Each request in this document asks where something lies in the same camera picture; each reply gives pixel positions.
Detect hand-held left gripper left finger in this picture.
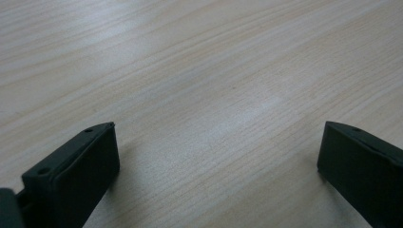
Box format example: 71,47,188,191
16,122,121,228

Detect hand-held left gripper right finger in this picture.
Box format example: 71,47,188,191
317,121,403,228

